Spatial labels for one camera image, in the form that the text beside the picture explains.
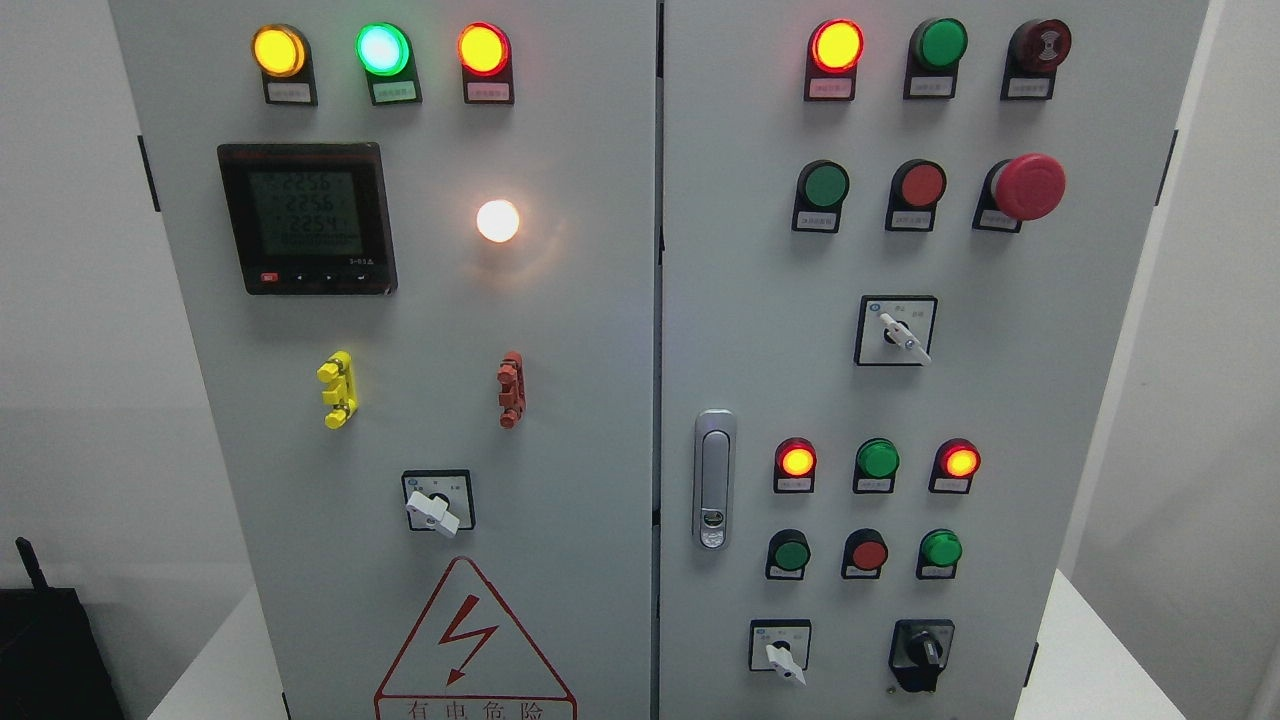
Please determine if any black rotary knob switch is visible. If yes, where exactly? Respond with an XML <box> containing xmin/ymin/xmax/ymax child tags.
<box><xmin>888</xmin><ymin>619</ymin><xmax>955</xmax><ymax>693</ymax></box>

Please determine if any red terminal connector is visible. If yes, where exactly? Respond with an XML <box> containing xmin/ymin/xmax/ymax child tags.
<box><xmin>495</xmin><ymin>351</ymin><xmax>526</xmax><ymax>429</ymax></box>

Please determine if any red lit indicator lower left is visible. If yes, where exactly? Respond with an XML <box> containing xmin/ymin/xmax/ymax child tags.
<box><xmin>773</xmin><ymin>437</ymin><xmax>817</xmax><ymax>495</ymax></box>

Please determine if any white lit indicator lamp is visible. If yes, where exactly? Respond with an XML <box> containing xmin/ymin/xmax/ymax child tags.
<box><xmin>475</xmin><ymin>199</ymin><xmax>521</xmax><ymax>243</ymax></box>

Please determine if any green push button lower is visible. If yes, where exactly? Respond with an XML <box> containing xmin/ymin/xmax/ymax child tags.
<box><xmin>765</xmin><ymin>528</ymin><xmax>812</xmax><ymax>582</ymax></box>

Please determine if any green push button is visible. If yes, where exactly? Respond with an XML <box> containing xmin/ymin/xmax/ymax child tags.
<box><xmin>791</xmin><ymin>159</ymin><xmax>850</xmax><ymax>234</ymax></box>
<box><xmin>765</xmin><ymin>528</ymin><xmax>812</xmax><ymax>582</ymax></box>

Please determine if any green push button upper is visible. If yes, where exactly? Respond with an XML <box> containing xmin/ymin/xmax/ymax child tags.
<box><xmin>791</xmin><ymin>159</ymin><xmax>850</xmax><ymax>234</ymax></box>

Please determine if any grey left cabinet door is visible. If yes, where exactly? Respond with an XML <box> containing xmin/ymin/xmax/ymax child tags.
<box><xmin>110</xmin><ymin>1</ymin><xmax>658</xmax><ymax>719</ymax></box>

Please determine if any grey cabinet door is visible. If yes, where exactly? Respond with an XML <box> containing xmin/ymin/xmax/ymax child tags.
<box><xmin>110</xmin><ymin>1</ymin><xmax>658</xmax><ymax>719</ymax></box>
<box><xmin>654</xmin><ymin>1</ymin><xmax>1208</xmax><ymax>719</ymax></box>

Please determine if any green indicator lower middle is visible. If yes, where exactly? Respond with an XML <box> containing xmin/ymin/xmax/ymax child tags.
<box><xmin>852</xmin><ymin>437</ymin><xmax>901</xmax><ymax>495</ymax></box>

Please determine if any grey right cabinet door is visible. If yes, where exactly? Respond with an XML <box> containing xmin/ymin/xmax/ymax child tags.
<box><xmin>654</xmin><ymin>1</ymin><xmax>1208</xmax><ymax>719</ymax></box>

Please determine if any red push button lower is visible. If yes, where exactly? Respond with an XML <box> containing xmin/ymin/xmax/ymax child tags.
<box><xmin>840</xmin><ymin>528</ymin><xmax>890</xmax><ymax>580</ymax></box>

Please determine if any red push button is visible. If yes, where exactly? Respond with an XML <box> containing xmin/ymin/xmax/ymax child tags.
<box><xmin>884</xmin><ymin>158</ymin><xmax>947</xmax><ymax>233</ymax></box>
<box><xmin>840</xmin><ymin>528</ymin><xmax>890</xmax><ymax>580</ymax></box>

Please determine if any yellow terminal connector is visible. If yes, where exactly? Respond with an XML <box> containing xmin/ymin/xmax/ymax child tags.
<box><xmin>315</xmin><ymin>350</ymin><xmax>358</xmax><ymax>430</ymax></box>

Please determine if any red push button upper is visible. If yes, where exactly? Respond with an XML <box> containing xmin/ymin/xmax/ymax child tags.
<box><xmin>884</xmin><ymin>158</ymin><xmax>947</xmax><ymax>233</ymax></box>

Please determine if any red indicator lower right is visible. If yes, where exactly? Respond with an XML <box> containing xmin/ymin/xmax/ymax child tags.
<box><xmin>929</xmin><ymin>438</ymin><xmax>982</xmax><ymax>495</ymax></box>

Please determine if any red lit indicator light left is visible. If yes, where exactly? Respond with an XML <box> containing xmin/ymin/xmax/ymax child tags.
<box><xmin>457</xmin><ymin>22</ymin><xmax>515</xmax><ymax>105</ymax></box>

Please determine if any red electrical warning triangle sticker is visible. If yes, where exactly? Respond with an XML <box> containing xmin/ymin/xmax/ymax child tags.
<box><xmin>374</xmin><ymin>556</ymin><xmax>579</xmax><ymax>719</ymax></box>

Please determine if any green indicator bottom right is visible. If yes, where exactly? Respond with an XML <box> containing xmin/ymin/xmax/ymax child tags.
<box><xmin>915</xmin><ymin>528</ymin><xmax>963</xmax><ymax>580</ymax></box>

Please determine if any black digital power meter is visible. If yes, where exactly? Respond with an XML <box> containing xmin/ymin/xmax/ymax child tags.
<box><xmin>218</xmin><ymin>142</ymin><xmax>398</xmax><ymax>296</ymax></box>

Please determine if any red lit indicator top right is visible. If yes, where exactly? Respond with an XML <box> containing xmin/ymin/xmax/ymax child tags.
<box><xmin>804</xmin><ymin>18</ymin><xmax>864</xmax><ymax>102</ymax></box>

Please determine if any green lit indicator light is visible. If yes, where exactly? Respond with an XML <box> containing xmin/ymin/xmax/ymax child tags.
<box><xmin>355</xmin><ymin>22</ymin><xmax>422</xmax><ymax>108</ymax></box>

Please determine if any red emergency stop mushroom button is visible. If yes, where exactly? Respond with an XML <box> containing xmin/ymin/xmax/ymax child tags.
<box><xmin>972</xmin><ymin>152</ymin><xmax>1068</xmax><ymax>233</ymax></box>

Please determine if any green indicator light top right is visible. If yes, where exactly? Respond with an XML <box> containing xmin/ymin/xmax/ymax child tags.
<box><xmin>902</xmin><ymin>17</ymin><xmax>969</xmax><ymax>100</ymax></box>

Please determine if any yellow indicator light top left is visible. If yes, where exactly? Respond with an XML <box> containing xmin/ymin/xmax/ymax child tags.
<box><xmin>252</xmin><ymin>24</ymin><xmax>317</xmax><ymax>106</ymax></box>

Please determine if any dark red buzzer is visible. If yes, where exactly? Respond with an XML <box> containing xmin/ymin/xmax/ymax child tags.
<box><xmin>1000</xmin><ymin>18</ymin><xmax>1073</xmax><ymax>101</ymax></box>

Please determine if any black device with antenna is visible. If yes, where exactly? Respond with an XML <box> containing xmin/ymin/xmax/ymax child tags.
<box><xmin>1</xmin><ymin>537</ymin><xmax>124</xmax><ymax>719</ymax></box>

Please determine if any silver door latch handle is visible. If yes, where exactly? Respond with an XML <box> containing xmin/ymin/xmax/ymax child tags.
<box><xmin>692</xmin><ymin>409</ymin><xmax>737</xmax><ymax>550</ymax></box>

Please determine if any white selector switch left door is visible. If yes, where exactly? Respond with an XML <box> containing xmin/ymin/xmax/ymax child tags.
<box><xmin>401</xmin><ymin>469</ymin><xmax>476</xmax><ymax>538</ymax></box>

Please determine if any white selector switch upper right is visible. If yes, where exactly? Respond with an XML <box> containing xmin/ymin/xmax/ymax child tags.
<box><xmin>854</xmin><ymin>295</ymin><xmax>938</xmax><ymax>366</ymax></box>

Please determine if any white selector switch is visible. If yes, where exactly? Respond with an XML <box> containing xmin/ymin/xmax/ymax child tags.
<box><xmin>748</xmin><ymin>619</ymin><xmax>813</xmax><ymax>685</ymax></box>
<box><xmin>854</xmin><ymin>295</ymin><xmax>938</xmax><ymax>366</ymax></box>

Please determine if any white selector switch bottom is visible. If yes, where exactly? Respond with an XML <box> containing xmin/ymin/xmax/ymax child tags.
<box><xmin>748</xmin><ymin>619</ymin><xmax>813</xmax><ymax>685</ymax></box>

